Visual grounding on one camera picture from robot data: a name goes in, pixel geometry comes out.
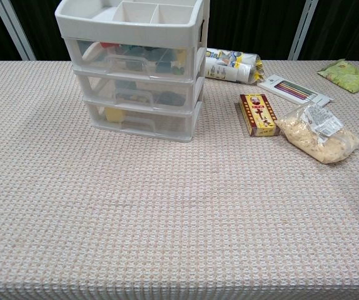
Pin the clear drawer with yellow block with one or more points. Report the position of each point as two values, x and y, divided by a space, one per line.
167 125

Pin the white plastic drawer cabinet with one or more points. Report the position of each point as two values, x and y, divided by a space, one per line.
126 29

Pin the beige waffle tablecloth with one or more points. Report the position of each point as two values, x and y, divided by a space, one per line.
167 203

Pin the yellow block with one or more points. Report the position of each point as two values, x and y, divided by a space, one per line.
114 115

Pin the red yellow carton box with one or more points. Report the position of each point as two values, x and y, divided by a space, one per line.
259 114

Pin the white printed snack bag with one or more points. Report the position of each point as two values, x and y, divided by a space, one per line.
229 67

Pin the white coloured pencil pack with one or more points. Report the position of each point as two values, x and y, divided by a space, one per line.
295 89

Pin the clear bag of beige flakes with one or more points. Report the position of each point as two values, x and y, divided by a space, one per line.
317 137

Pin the black pleated curtain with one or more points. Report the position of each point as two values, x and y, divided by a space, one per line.
254 25

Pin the green snack packet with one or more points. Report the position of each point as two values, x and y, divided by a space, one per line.
348 75

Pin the grey metal frame post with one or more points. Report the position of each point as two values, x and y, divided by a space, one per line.
300 31
13 29

